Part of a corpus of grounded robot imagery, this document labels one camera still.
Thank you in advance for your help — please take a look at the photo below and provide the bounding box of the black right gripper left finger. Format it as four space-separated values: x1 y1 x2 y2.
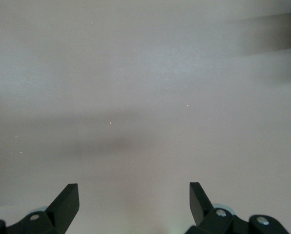
0 183 80 234

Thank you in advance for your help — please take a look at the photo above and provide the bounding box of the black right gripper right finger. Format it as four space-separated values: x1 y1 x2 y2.
184 181 291 234

